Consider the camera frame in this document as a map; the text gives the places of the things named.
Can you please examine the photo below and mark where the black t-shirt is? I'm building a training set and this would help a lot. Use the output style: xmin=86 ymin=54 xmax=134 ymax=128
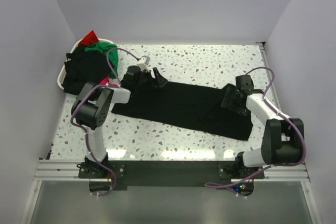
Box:
xmin=112 ymin=82 xmax=253 ymax=141

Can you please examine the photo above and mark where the green t-shirt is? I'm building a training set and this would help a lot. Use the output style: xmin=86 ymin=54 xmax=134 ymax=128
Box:
xmin=84 ymin=42 xmax=120 ymax=79

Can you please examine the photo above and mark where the black clothes pile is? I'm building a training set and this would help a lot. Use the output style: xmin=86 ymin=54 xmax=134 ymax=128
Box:
xmin=62 ymin=45 xmax=111 ymax=95

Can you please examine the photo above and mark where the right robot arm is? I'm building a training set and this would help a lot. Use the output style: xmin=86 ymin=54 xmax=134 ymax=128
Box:
xmin=221 ymin=75 xmax=306 ymax=178

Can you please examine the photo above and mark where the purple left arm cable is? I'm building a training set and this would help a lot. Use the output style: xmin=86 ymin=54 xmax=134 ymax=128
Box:
xmin=70 ymin=48 xmax=140 ymax=196

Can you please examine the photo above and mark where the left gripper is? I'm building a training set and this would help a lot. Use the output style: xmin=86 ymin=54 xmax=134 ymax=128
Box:
xmin=135 ymin=68 xmax=167 ymax=91

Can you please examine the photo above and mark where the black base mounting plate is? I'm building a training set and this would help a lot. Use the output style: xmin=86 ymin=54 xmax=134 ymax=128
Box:
xmin=77 ymin=161 xmax=259 ymax=191

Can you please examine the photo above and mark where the right side aluminium rail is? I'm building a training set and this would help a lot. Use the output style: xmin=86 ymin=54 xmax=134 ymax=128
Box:
xmin=256 ymin=41 xmax=305 ymax=162

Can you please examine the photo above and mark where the red t-shirt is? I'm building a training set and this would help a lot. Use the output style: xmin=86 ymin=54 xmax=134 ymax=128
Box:
xmin=78 ymin=30 xmax=99 ymax=47

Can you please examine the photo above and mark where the pink t-shirt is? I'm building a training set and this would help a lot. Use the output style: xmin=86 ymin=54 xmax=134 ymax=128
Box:
xmin=99 ymin=76 xmax=119 ymax=87

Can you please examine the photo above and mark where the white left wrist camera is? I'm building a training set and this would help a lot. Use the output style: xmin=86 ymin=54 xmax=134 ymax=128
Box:
xmin=137 ymin=56 xmax=150 ymax=69

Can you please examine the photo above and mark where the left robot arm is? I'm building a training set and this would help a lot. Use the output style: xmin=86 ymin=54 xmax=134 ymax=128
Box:
xmin=70 ymin=66 xmax=168 ymax=178

